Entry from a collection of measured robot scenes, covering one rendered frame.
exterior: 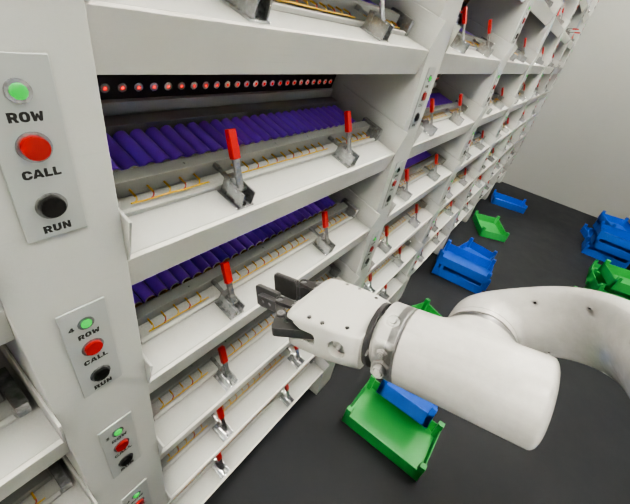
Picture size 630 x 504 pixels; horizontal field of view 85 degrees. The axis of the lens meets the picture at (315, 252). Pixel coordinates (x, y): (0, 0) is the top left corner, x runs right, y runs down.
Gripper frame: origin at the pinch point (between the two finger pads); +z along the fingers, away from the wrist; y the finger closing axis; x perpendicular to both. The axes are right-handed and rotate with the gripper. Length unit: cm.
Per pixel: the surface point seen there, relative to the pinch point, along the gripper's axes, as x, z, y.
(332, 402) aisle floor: -83, 21, 46
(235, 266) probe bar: -2.7, 14.3, 4.8
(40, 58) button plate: 27.2, -0.6, -19.1
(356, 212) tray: -4.1, 12.0, 42.6
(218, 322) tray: -7.7, 10.2, -3.2
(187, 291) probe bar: -2.6, 14.3, -4.8
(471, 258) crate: -77, 6, 182
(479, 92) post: 21, 4, 115
